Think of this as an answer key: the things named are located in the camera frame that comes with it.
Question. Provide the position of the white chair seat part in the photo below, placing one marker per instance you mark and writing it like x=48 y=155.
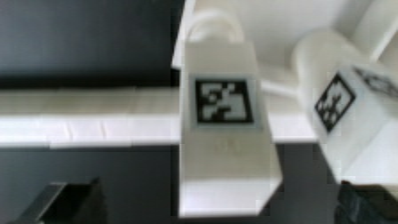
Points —
x=276 y=22

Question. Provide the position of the white tagged chair leg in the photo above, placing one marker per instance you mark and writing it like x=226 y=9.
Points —
x=349 y=98

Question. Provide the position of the white short tagged block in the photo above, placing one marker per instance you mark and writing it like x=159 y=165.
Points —
x=230 y=170

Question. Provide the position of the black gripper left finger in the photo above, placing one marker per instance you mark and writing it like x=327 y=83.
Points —
x=68 y=204

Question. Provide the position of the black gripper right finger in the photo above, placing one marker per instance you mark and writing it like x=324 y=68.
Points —
x=366 y=205

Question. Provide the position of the white fence frame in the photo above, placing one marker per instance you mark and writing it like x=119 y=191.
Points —
x=128 y=117

